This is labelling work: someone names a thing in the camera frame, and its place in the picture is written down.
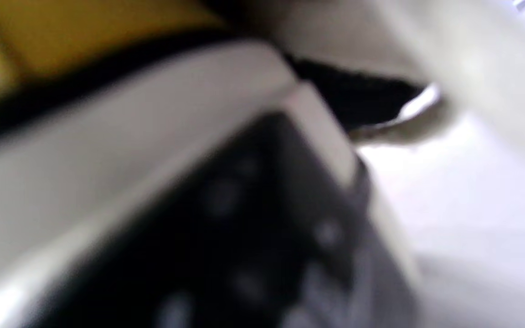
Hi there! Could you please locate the yellow canvas shoe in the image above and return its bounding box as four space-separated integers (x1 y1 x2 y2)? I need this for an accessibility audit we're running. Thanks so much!
0 0 427 328

